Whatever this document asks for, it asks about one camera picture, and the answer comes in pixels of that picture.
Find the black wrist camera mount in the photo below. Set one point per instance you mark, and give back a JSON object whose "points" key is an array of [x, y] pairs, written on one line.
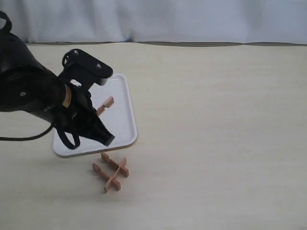
{"points": [[85, 69]]}

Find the white backdrop cloth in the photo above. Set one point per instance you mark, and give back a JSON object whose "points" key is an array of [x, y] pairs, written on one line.
{"points": [[86, 21]]}

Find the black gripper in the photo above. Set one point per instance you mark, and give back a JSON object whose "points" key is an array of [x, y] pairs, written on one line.
{"points": [[73, 113]]}

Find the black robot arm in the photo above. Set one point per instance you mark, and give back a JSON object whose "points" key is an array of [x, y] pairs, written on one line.
{"points": [[25, 84]]}

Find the white plastic tray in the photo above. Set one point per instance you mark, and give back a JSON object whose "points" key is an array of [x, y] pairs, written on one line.
{"points": [[119, 119]]}

